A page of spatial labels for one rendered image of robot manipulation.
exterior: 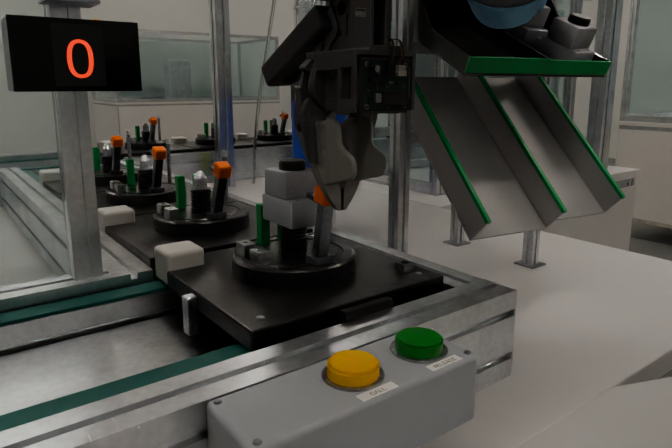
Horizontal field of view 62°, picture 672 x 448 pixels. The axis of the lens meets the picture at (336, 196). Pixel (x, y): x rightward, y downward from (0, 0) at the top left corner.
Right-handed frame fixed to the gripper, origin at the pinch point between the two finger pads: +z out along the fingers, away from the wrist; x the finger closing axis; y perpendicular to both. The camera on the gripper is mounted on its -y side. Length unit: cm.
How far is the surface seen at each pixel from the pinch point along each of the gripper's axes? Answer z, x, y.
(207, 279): 9.7, -9.5, -10.5
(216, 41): -24, 42, -115
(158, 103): 18, 282, -844
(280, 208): 2.3, -2.2, -7.1
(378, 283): 9.7, 4.5, 1.5
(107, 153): 4, 0, -82
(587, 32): -17.9, 42.7, 0.8
